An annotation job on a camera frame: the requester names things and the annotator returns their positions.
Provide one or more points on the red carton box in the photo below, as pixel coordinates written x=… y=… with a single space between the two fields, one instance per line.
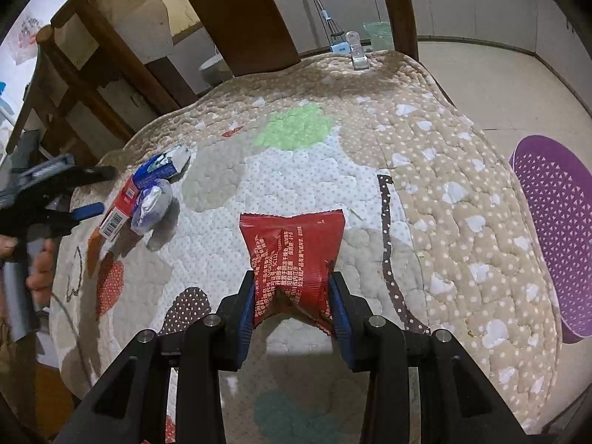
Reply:
x=119 y=210

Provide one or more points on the clear plastic wrapped packet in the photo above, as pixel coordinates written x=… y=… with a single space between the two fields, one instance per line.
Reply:
x=152 y=206

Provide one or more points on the blue and white packet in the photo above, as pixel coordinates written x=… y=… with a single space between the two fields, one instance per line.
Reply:
x=159 y=166

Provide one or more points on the green plastic bin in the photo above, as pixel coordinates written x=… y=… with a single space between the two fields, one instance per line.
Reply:
x=378 y=34

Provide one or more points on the white basin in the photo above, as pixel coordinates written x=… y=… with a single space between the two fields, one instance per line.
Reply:
x=213 y=68

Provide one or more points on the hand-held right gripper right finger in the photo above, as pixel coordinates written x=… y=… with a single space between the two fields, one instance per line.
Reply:
x=342 y=329

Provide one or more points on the mop with blue head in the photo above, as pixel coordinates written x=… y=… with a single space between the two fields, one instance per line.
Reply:
x=314 y=0

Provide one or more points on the grey lower kitchen cabinets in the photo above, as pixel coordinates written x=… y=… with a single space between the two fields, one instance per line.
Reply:
x=462 y=4

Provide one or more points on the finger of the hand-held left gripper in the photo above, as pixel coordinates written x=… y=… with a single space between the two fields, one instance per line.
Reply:
x=88 y=212
x=88 y=173

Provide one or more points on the clear plastic container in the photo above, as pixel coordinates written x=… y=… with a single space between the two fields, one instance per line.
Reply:
x=357 y=53

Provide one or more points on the tan table cover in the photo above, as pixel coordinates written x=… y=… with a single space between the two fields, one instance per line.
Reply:
x=125 y=14

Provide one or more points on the beige quilted printed blanket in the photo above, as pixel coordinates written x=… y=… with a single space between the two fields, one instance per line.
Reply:
x=323 y=171

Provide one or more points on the purple plastic mesh basket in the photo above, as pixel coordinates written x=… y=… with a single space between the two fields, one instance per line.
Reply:
x=555 y=222

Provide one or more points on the red snack packet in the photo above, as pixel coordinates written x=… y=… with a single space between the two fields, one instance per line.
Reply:
x=291 y=259

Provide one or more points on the person's left hand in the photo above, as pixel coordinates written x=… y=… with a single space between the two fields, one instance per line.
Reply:
x=42 y=273

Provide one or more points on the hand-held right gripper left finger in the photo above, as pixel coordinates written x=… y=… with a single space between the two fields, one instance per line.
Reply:
x=245 y=324

